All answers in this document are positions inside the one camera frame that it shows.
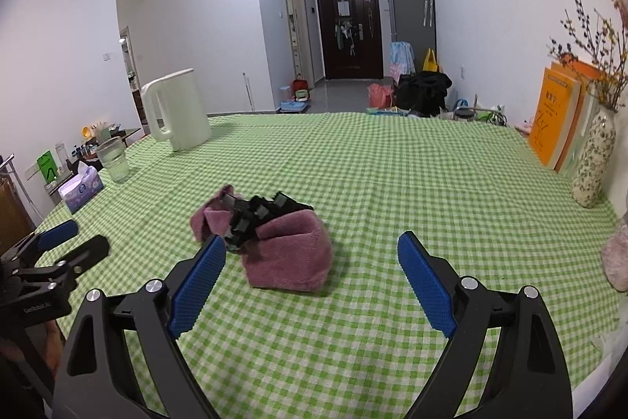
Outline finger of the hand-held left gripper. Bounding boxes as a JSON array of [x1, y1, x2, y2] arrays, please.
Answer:
[[0, 220, 80, 271], [17, 236, 110, 295]]

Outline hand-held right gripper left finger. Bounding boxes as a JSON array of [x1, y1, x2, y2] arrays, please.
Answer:
[[51, 234, 227, 419]]

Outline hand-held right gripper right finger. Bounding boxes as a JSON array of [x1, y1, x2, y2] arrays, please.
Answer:
[[396, 231, 574, 419]]

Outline black patterned sock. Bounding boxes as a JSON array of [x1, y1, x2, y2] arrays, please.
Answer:
[[223, 192, 315, 253]]

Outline mauve towel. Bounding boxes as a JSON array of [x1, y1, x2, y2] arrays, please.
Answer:
[[190, 184, 332, 293]]

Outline pink fuzzy sock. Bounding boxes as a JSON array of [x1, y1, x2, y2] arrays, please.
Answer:
[[601, 221, 628, 291]]

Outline purple tissue box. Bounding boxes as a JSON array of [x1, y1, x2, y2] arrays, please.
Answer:
[[57, 164, 105, 215]]

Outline brown wooden cabinet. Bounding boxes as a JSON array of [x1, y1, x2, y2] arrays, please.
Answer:
[[0, 177, 37, 248]]

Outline green paper bag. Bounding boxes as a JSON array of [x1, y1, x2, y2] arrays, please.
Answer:
[[36, 149, 59, 185]]

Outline clear drinking glass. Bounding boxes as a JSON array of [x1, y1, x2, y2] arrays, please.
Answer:
[[95, 136, 131, 183]]

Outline green checked tablecloth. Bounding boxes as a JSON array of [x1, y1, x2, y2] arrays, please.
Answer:
[[34, 111, 622, 419]]

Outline white electric kettle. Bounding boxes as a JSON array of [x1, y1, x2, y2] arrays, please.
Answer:
[[140, 68, 213, 153]]

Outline black bag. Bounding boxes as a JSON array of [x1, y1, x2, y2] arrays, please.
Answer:
[[394, 70, 453, 116]]

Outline red plastic bag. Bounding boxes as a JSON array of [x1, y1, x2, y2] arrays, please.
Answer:
[[367, 82, 396, 110]]

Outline white cloth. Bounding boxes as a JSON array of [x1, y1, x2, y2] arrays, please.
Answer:
[[591, 315, 628, 364]]

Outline orange book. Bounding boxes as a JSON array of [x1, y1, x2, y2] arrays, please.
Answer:
[[528, 68, 582, 167], [549, 60, 607, 170]]

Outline floral ceramic vase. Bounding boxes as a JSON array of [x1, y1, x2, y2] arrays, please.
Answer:
[[571, 107, 617, 209]]

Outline pale green book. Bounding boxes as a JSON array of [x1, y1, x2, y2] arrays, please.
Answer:
[[559, 84, 600, 177]]

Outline yellow bag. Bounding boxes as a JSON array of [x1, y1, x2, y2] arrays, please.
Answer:
[[421, 48, 442, 74]]

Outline striped fabric bag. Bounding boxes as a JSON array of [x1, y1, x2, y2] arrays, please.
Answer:
[[389, 40, 416, 81]]

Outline green hanging items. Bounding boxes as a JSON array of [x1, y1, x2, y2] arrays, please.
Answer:
[[334, 20, 357, 57]]

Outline grey fridge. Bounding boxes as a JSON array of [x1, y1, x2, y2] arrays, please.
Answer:
[[385, 0, 438, 79]]

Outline dark brown entrance door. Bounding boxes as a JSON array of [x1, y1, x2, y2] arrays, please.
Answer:
[[314, 0, 385, 81]]

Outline wooden interior door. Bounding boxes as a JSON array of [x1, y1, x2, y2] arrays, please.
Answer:
[[281, 0, 315, 87]]

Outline dried flower branches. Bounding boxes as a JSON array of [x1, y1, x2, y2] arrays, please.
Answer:
[[546, 0, 628, 112]]

